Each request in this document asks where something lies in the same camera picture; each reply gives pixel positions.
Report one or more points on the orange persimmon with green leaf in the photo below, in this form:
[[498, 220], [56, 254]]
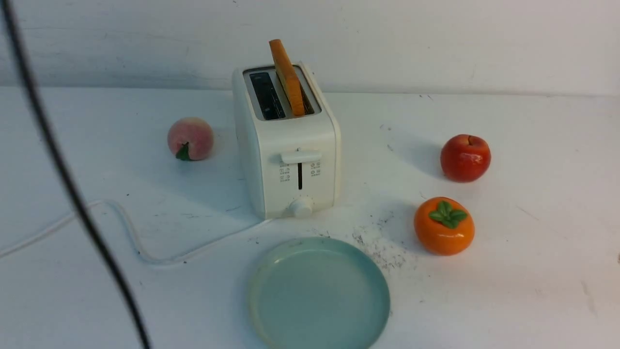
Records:
[[443, 226]]

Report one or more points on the toast slice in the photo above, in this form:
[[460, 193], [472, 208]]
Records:
[[287, 77]]

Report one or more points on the white two-slot toaster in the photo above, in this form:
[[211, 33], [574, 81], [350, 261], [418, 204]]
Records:
[[292, 165]]

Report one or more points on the pink peach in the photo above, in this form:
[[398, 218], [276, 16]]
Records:
[[191, 139]]

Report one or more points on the light green round plate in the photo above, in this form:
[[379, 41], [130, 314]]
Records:
[[318, 293]]

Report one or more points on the red apple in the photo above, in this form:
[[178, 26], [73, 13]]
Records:
[[465, 158]]

